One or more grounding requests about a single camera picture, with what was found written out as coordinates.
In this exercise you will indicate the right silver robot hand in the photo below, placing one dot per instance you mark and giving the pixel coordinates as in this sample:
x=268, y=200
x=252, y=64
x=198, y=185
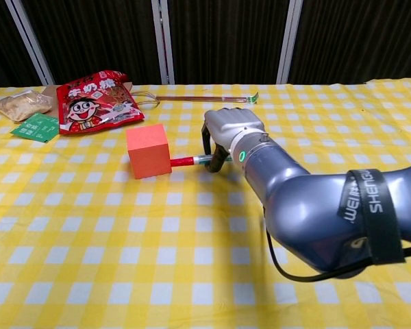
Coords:
x=233, y=121

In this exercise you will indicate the red-capped white marker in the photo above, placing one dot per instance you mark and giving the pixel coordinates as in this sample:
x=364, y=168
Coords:
x=181, y=161

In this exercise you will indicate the orange cube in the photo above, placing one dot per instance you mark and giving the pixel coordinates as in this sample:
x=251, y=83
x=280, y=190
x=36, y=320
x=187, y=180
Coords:
x=149, y=159

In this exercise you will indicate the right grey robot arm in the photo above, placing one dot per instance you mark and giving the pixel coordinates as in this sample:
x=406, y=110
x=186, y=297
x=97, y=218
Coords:
x=294, y=192

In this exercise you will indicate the wrapped chopsticks with green label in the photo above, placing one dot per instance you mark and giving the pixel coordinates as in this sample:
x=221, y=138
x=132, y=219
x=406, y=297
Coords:
x=198, y=98

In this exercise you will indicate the red cartoon snack bag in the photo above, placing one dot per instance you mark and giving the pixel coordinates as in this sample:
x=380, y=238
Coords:
x=89, y=109

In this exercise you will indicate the yellow white checkered tablecloth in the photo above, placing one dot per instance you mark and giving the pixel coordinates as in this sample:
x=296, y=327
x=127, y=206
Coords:
x=123, y=257

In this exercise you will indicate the green paper packet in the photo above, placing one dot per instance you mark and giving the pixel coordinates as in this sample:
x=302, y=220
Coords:
x=34, y=128

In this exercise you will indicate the clear bag of brown snacks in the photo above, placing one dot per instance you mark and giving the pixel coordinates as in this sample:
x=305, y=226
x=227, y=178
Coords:
x=22, y=104

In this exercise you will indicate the white frame post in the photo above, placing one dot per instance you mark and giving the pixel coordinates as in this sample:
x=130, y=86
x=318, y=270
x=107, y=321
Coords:
x=168, y=61
x=31, y=41
x=289, y=41

